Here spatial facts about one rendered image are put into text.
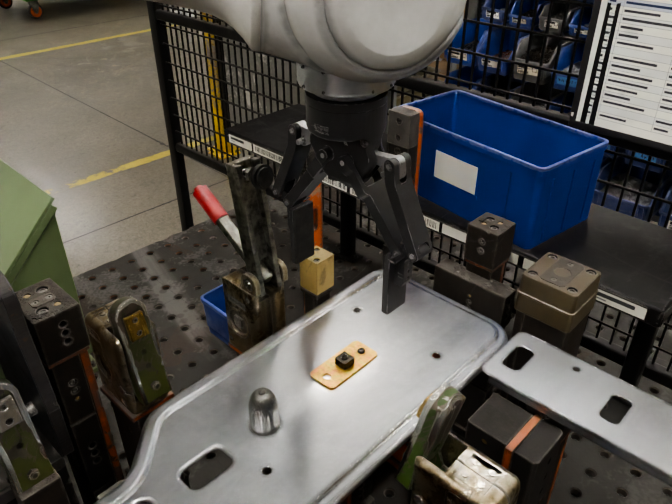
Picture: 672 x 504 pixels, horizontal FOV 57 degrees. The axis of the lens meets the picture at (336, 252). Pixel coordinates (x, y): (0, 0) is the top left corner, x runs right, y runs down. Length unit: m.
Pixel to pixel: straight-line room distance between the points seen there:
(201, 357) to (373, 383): 0.57
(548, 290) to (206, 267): 0.88
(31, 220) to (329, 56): 0.81
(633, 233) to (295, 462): 0.63
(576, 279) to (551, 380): 0.14
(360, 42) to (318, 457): 0.45
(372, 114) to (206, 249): 1.04
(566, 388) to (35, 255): 0.81
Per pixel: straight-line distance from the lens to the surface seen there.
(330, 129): 0.56
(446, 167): 0.99
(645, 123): 1.04
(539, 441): 0.73
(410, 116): 0.92
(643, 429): 0.76
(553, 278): 0.84
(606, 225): 1.05
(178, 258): 1.53
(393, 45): 0.32
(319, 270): 0.82
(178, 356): 1.25
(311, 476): 0.65
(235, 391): 0.73
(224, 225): 0.81
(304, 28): 0.33
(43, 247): 1.10
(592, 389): 0.78
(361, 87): 0.53
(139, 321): 0.71
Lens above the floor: 1.52
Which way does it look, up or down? 33 degrees down
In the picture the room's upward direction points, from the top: straight up
